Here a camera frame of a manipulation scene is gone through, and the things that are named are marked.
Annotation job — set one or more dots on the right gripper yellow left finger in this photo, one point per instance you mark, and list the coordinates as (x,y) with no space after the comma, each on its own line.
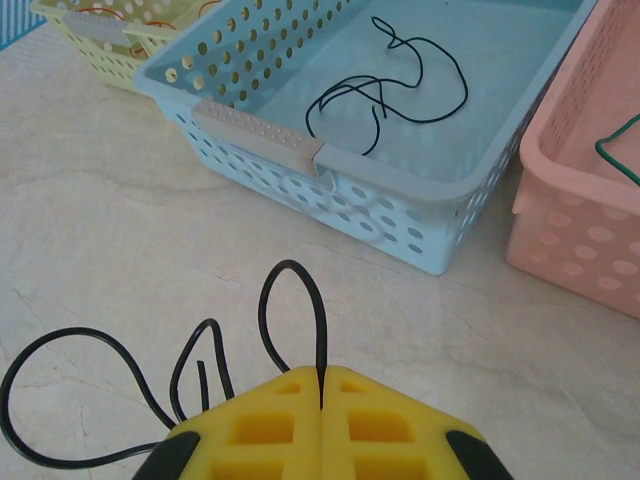
(300,450)

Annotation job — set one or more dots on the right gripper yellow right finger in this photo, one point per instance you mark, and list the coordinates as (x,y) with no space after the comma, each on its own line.
(430,450)

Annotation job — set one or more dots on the pink perforated plastic basket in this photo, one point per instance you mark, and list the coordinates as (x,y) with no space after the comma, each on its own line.
(575,225)

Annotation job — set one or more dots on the light blue perforated plastic basket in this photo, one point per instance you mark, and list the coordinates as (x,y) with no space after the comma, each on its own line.
(425,150)

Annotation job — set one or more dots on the light green perforated plastic basket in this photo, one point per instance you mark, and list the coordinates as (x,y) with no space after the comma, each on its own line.
(107,65)

